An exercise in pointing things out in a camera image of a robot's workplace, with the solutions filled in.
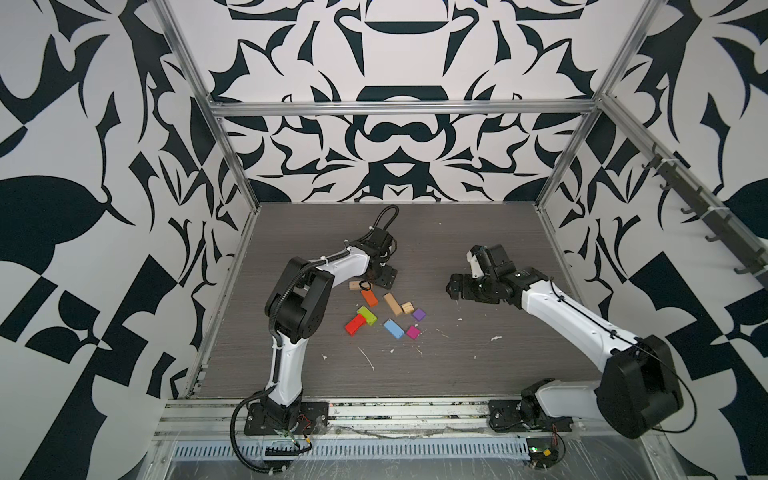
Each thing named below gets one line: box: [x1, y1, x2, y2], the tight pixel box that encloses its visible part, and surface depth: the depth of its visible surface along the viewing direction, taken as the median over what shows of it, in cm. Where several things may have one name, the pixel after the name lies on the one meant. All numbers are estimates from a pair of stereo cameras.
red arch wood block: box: [344, 314, 367, 337], surface depth 90 cm
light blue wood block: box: [383, 318, 405, 339], surface depth 90 cm
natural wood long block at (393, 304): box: [383, 292, 403, 317], surface depth 95 cm
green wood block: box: [356, 305, 378, 326], surface depth 93 cm
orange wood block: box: [361, 290, 379, 307], surface depth 96 cm
